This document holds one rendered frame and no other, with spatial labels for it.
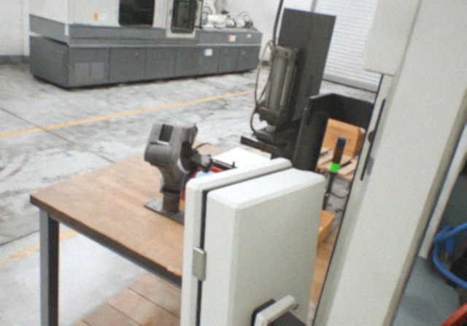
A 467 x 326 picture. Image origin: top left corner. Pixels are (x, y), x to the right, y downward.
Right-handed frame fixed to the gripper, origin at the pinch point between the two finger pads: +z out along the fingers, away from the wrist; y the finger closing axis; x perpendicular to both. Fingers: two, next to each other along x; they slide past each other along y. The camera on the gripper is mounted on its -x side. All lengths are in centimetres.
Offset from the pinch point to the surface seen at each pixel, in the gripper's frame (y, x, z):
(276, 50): 41, -18, -38
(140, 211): -25.4, 3.9, -6.7
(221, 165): 17.4, -1.5, 9.3
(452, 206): 53, -93, 29
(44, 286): -58, 35, 20
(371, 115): -36, -70, -86
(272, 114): 28.9, -21.6, -17.4
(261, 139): 24.5, -18.5, -6.7
